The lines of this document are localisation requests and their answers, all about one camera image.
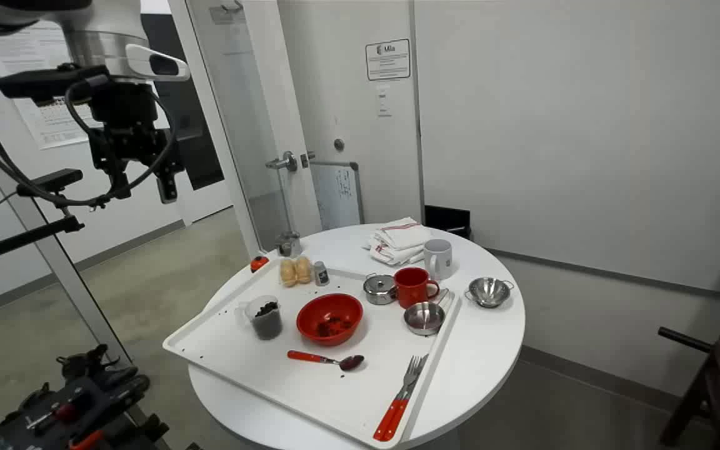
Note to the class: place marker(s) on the red bowl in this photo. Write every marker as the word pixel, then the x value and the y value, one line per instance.
pixel 329 312

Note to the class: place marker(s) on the white door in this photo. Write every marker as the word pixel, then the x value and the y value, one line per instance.
pixel 347 112

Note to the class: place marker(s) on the small grey shaker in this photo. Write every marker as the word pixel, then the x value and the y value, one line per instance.
pixel 321 274

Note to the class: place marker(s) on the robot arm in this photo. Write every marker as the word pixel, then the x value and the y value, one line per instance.
pixel 104 25

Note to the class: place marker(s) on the small steel pot with lid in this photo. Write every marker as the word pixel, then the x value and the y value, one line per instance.
pixel 379 290

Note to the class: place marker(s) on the glass door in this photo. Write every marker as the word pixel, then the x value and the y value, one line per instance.
pixel 235 112

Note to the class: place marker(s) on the small orange object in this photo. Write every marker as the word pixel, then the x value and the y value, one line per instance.
pixel 259 263

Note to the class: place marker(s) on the red mug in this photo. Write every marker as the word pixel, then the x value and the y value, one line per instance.
pixel 411 289

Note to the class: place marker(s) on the heap of black clamps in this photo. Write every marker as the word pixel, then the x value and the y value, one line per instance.
pixel 85 400

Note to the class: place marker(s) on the dark window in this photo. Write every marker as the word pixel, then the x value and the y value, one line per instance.
pixel 200 144

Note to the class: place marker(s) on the wall poster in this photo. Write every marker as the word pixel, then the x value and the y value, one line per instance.
pixel 54 125

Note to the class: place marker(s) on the black box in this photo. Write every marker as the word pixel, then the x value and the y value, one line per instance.
pixel 447 220

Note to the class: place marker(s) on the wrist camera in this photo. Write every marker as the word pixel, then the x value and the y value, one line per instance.
pixel 41 82

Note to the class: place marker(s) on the white plastic tray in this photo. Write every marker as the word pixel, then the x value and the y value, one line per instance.
pixel 335 400

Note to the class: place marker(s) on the small whiteboard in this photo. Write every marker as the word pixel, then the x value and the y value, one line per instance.
pixel 337 197

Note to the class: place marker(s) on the small steel bowl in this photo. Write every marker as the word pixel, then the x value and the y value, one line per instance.
pixel 424 319

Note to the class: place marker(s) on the framed door sign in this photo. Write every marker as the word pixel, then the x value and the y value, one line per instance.
pixel 388 60

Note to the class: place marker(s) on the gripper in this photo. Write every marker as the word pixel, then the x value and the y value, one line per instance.
pixel 124 119

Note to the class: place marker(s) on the clear jug with dark contents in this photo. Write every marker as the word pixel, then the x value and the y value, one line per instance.
pixel 267 325

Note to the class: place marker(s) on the dark wooden chair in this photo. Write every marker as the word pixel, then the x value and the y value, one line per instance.
pixel 719 381

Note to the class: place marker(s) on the small paper notice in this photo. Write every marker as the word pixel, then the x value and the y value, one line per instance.
pixel 384 100

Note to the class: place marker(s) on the small steel colander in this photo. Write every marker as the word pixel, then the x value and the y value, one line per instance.
pixel 489 292

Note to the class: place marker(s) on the grey metal fitting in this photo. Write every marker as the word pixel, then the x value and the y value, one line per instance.
pixel 289 245

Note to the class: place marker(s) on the stack of white folded towels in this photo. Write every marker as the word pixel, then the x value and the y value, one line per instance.
pixel 400 240

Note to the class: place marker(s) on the white mug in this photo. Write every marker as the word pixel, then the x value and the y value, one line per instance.
pixel 439 257

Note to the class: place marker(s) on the toy bread piece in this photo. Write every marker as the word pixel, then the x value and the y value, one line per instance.
pixel 288 273
pixel 304 270

